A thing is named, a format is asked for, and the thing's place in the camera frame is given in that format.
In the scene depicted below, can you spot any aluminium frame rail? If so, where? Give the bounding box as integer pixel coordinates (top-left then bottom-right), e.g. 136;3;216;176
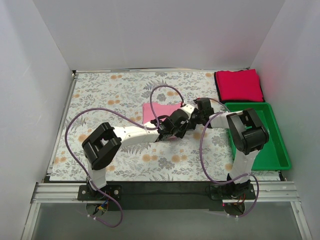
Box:
21;181;312;240

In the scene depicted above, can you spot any pink t shirt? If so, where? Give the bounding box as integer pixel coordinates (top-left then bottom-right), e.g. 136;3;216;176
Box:
142;103;181;124

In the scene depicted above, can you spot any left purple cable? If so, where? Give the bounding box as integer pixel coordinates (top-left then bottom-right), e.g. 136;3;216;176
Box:
64;85;186;228

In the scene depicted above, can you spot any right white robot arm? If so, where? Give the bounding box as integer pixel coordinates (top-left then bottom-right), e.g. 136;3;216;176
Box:
191;97;270;199

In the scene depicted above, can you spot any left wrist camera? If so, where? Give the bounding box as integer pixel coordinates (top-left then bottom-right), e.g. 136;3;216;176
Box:
180;104;196;119

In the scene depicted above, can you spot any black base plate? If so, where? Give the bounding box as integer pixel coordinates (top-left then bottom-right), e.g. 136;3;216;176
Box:
77;181;256;211

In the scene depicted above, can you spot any folded red t shirt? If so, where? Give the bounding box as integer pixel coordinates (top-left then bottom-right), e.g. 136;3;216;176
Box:
215;69;264;102

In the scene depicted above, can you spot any floral patterned table mat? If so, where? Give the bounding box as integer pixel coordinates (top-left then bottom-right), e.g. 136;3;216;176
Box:
49;71;253;182

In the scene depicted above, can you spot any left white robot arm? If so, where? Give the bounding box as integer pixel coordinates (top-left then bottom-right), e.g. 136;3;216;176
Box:
82;104;195;200

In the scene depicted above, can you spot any green plastic tray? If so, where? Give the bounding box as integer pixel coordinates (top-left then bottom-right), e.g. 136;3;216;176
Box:
225;102;292;171

